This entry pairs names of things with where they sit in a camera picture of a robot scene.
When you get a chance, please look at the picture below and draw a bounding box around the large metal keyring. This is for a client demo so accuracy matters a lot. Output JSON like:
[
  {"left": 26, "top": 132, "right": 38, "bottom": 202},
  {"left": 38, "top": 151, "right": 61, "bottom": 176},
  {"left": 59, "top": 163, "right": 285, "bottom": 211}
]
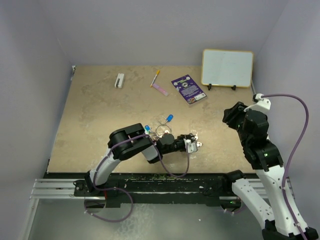
[{"left": 155, "top": 124, "right": 172, "bottom": 138}]

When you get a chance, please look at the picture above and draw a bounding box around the large blue key tag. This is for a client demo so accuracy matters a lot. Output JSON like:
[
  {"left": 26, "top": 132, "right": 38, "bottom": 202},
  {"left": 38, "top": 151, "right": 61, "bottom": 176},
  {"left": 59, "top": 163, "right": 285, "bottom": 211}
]
[{"left": 166, "top": 114, "right": 174, "bottom": 122}]

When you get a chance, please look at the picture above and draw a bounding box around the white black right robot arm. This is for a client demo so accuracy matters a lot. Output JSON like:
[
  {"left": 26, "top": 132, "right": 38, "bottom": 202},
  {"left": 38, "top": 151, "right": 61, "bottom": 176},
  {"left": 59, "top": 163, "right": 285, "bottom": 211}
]
[{"left": 222, "top": 100, "right": 319, "bottom": 240}]

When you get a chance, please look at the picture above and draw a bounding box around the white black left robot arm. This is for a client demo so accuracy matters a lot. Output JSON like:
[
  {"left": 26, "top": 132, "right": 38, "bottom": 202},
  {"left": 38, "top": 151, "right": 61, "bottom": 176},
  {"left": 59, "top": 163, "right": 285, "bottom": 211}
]
[{"left": 84, "top": 123, "right": 202, "bottom": 196}]

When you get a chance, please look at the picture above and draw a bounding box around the black whiteboard stand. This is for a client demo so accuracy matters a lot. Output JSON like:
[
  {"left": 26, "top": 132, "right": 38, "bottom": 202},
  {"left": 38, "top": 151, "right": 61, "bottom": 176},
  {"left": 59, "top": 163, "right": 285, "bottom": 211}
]
[{"left": 207, "top": 83, "right": 237, "bottom": 91}]

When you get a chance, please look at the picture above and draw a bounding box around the purple paperback book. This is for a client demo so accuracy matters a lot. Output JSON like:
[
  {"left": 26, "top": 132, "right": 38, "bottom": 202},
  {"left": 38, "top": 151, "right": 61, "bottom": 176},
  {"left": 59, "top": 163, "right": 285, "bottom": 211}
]
[{"left": 170, "top": 74, "right": 208, "bottom": 107}]

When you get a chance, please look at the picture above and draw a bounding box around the yellow framed whiteboard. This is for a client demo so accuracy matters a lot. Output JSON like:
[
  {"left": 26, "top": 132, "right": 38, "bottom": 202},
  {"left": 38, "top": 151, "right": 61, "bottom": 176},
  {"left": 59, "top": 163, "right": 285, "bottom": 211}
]
[{"left": 201, "top": 49, "right": 254, "bottom": 88}]

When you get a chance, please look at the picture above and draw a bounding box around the pink translucent lead case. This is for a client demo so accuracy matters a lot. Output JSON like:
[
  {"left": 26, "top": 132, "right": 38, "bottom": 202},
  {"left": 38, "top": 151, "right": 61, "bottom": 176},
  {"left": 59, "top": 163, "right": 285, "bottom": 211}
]
[{"left": 152, "top": 83, "right": 169, "bottom": 96}]

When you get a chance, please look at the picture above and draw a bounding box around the yellow capped marker pen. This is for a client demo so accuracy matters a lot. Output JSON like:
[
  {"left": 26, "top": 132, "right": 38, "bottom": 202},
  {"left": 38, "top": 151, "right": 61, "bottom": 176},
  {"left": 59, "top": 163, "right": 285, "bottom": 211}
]
[{"left": 150, "top": 69, "right": 160, "bottom": 88}]

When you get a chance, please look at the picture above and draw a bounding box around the white stapler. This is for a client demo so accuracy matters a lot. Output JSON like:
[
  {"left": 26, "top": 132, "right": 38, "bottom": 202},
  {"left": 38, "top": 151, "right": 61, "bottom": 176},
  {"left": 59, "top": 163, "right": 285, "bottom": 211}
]
[{"left": 114, "top": 73, "right": 125, "bottom": 89}]

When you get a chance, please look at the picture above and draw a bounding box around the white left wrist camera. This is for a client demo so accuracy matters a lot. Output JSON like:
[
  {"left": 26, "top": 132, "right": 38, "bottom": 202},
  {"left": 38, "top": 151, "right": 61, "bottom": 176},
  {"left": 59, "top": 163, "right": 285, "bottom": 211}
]
[{"left": 184, "top": 139, "right": 198, "bottom": 154}]

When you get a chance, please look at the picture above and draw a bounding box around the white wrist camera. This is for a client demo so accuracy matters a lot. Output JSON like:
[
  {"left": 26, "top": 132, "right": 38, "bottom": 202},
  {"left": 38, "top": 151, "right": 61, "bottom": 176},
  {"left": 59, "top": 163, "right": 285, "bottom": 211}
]
[
  {"left": 251, "top": 93, "right": 271, "bottom": 113},
  {"left": 184, "top": 139, "right": 198, "bottom": 154}
]

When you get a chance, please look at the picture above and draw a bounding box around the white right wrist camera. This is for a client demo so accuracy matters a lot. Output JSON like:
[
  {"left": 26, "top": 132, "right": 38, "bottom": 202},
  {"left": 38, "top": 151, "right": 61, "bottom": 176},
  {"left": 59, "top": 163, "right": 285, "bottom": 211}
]
[{"left": 251, "top": 93, "right": 271, "bottom": 113}]

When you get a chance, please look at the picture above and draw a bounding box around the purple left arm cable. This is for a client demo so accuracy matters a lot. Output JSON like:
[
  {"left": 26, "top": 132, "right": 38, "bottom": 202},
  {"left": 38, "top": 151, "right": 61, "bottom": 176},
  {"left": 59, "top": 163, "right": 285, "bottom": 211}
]
[{"left": 83, "top": 133, "right": 191, "bottom": 222}]

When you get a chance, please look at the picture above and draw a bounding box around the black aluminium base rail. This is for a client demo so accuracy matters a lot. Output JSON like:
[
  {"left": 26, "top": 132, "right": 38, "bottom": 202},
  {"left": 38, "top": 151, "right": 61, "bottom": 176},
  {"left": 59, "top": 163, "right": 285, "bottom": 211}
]
[{"left": 29, "top": 171, "right": 296, "bottom": 208}]

